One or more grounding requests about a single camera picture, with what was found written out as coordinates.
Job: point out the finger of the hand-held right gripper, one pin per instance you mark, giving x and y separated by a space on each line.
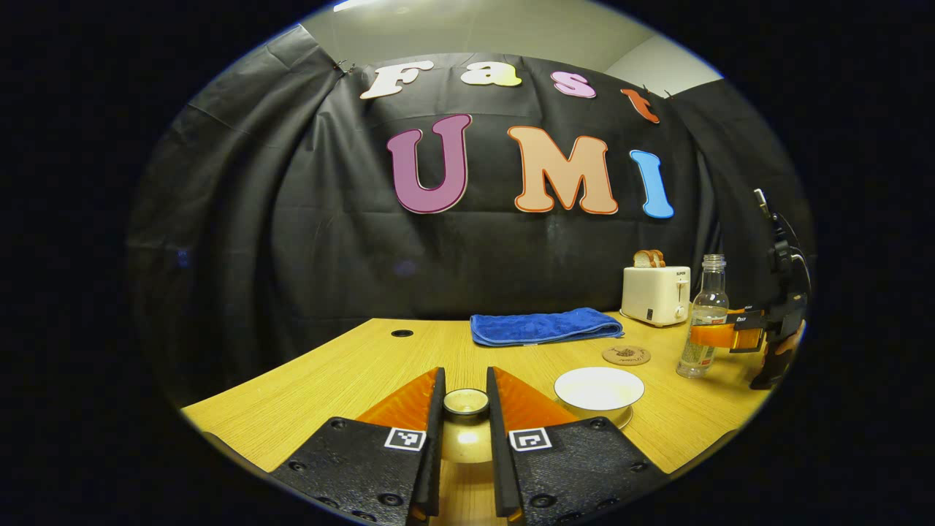
746 332

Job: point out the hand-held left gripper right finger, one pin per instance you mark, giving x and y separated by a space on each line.
498 453

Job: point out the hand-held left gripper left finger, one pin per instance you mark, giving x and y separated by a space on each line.
435 453

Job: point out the clear water bottle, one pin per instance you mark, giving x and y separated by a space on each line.
705 321

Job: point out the cream teacup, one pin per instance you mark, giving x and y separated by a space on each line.
599 389

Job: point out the round cork coaster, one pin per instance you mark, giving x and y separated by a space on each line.
627 355

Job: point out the white toaster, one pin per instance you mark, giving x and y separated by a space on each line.
654 296

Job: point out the bread slice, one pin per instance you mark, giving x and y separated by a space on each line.
643 259
659 258

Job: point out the cream saucer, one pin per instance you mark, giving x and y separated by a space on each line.
617 422

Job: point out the blue towel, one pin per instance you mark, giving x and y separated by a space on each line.
544 326

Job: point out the black backdrop cloth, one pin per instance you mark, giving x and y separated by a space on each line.
329 241

